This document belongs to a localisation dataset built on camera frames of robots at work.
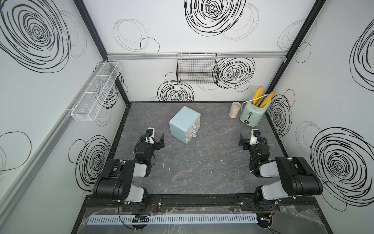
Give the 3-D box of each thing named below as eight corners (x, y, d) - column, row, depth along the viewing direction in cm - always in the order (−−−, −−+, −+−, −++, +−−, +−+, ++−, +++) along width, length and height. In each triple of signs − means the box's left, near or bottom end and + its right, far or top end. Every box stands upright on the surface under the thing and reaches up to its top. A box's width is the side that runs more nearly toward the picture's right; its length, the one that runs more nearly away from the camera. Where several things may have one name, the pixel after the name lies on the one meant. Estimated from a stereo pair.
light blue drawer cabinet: (170, 136, 102) (167, 122, 89) (185, 120, 111) (184, 105, 99) (187, 147, 96) (187, 134, 84) (201, 129, 106) (203, 114, 93)
